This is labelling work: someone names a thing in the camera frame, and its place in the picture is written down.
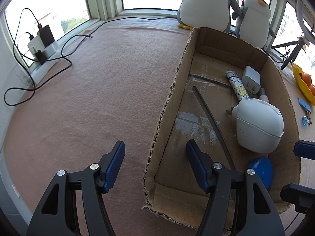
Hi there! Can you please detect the wooden clothespin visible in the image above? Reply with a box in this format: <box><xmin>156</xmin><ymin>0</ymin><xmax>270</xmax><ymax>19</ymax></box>
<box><xmin>306</xmin><ymin>111</ymin><xmax>312</xmax><ymax>125</ymax></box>

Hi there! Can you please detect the blue round tape measure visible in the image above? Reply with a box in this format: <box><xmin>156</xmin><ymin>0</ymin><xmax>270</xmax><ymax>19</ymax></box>
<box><xmin>247</xmin><ymin>156</ymin><xmax>274</xmax><ymax>190</ymax></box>

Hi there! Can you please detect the white lotion bottle grey cap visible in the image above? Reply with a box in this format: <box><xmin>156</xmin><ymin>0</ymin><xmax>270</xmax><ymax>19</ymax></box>
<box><xmin>257</xmin><ymin>87</ymin><xmax>269</xmax><ymax>103</ymax></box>

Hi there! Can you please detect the white wall charger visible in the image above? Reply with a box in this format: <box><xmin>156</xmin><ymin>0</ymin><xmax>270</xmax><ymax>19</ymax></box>
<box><xmin>241</xmin><ymin>66</ymin><xmax>261</xmax><ymax>94</ymax></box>

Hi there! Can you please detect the patterned lighter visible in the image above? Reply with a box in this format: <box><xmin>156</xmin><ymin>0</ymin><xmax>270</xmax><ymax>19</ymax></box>
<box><xmin>226</xmin><ymin>70</ymin><xmax>249</xmax><ymax>101</ymax></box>

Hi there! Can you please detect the clear blue small bottle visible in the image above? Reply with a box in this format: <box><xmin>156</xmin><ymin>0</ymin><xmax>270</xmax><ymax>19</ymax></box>
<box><xmin>302</xmin><ymin>116</ymin><xmax>310</xmax><ymax>127</ymax></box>

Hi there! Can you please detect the blue plastic card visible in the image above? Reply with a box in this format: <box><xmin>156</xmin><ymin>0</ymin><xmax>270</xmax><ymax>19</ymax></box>
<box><xmin>297</xmin><ymin>97</ymin><xmax>311</xmax><ymax>113</ymax></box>

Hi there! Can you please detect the white egg-shaped device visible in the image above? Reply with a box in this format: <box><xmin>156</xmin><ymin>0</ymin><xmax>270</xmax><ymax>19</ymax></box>
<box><xmin>232</xmin><ymin>98</ymin><xmax>284</xmax><ymax>153</ymax></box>

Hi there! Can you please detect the orange fruit upper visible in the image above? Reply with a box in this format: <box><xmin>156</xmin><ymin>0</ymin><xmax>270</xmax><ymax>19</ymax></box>
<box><xmin>301</xmin><ymin>73</ymin><xmax>312</xmax><ymax>87</ymax></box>

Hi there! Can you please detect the yellow fruit bowl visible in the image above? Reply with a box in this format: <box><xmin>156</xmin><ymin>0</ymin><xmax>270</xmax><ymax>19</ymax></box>
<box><xmin>292</xmin><ymin>63</ymin><xmax>315</xmax><ymax>105</ymax></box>

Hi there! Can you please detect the brown cardboard box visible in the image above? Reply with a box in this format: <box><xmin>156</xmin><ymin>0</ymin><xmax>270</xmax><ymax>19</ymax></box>
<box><xmin>143</xmin><ymin>28</ymin><xmax>301</xmax><ymax>228</ymax></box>

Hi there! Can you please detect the black tripod stand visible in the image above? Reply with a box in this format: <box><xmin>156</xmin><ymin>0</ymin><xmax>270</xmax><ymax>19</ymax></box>
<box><xmin>271</xmin><ymin>36</ymin><xmax>308</xmax><ymax>70</ymax></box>

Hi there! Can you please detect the small plush penguin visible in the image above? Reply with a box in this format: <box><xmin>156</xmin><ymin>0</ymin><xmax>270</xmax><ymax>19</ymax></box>
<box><xmin>232</xmin><ymin>0</ymin><xmax>275</xmax><ymax>49</ymax></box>

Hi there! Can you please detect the white power strip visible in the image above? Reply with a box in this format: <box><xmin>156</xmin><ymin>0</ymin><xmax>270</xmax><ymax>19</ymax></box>
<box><xmin>31</xmin><ymin>41</ymin><xmax>61</xmax><ymax>85</ymax></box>

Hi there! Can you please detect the white charger on strip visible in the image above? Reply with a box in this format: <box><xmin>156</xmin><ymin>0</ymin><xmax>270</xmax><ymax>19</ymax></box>
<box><xmin>27</xmin><ymin>35</ymin><xmax>45</xmax><ymax>55</ymax></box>

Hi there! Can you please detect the black power adapter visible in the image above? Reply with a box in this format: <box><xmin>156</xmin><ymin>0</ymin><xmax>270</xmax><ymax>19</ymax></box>
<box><xmin>38</xmin><ymin>25</ymin><xmax>55</xmax><ymax>47</ymax></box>

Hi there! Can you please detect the large plush penguin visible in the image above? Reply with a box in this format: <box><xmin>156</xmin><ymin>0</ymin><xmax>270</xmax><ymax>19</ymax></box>
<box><xmin>177</xmin><ymin>0</ymin><xmax>242</xmax><ymax>32</ymax></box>

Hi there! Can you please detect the white ring light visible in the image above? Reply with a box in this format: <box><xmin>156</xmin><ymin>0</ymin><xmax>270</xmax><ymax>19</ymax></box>
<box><xmin>295</xmin><ymin>0</ymin><xmax>315</xmax><ymax>45</ymax></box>

